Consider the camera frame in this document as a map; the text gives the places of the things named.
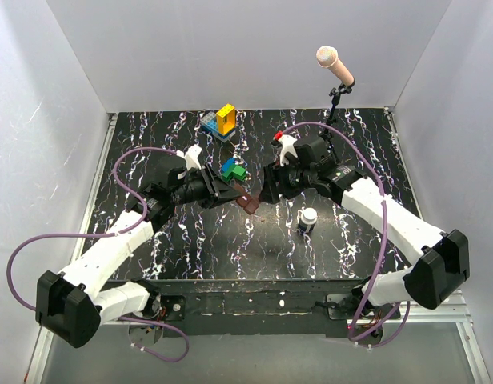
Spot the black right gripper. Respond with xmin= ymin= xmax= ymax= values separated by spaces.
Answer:
xmin=258 ymin=155 xmax=316 ymax=204

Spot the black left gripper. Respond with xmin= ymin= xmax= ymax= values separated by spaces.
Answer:
xmin=172 ymin=164 xmax=242 ymax=210

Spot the red weekly pill organizer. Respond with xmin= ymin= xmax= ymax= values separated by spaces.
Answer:
xmin=233 ymin=183 xmax=259 ymax=215

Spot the white vitamin pill bottle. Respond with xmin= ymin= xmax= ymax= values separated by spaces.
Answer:
xmin=298 ymin=208 xmax=318 ymax=234

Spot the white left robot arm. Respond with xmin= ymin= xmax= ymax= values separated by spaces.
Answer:
xmin=35 ymin=157 xmax=241 ymax=348

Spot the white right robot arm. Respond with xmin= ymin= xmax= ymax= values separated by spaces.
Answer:
xmin=259 ymin=133 xmax=470 ymax=318

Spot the green blue toy brick cluster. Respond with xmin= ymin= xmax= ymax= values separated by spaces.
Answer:
xmin=222 ymin=158 xmax=247 ymax=182

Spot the yellow blue toy brick stack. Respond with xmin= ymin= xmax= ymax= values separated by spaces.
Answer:
xmin=200 ymin=104 xmax=236 ymax=142

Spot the black microphone stand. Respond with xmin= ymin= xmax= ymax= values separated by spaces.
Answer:
xmin=320 ymin=83 xmax=355 ymax=158

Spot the pink microphone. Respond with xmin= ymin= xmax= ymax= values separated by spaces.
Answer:
xmin=315 ymin=46 xmax=355 ymax=87

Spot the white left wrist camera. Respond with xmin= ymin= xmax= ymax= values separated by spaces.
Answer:
xmin=176 ymin=144 xmax=202 ymax=171

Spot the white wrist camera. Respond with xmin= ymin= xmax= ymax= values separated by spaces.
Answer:
xmin=176 ymin=144 xmax=202 ymax=171
xmin=271 ymin=131 xmax=298 ymax=166

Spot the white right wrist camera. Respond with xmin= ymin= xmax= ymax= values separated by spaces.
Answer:
xmin=271 ymin=131 xmax=298 ymax=166

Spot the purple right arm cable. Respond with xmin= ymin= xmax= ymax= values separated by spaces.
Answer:
xmin=284 ymin=121 xmax=411 ymax=350

